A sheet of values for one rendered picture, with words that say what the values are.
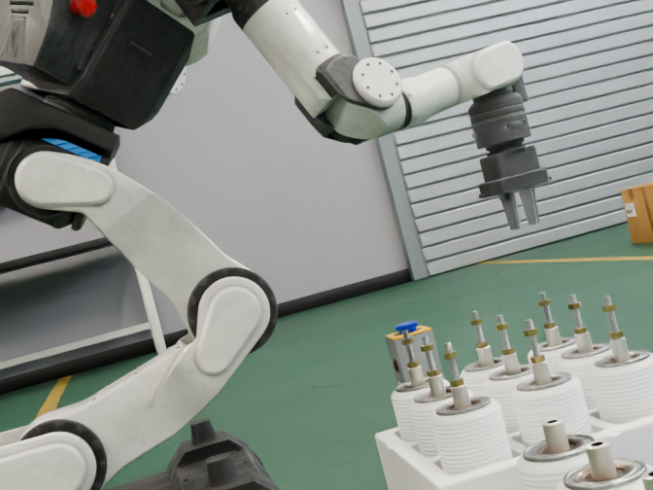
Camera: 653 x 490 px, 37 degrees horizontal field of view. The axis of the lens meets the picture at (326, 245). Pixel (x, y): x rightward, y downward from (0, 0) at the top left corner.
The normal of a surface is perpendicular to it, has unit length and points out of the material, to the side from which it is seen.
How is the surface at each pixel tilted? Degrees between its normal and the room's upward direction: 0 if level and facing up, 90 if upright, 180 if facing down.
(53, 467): 90
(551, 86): 90
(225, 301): 90
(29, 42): 73
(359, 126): 142
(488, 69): 90
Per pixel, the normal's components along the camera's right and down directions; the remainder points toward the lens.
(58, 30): 0.67, 0.19
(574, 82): 0.20, -0.03
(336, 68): 0.42, -0.36
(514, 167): 0.40, -0.08
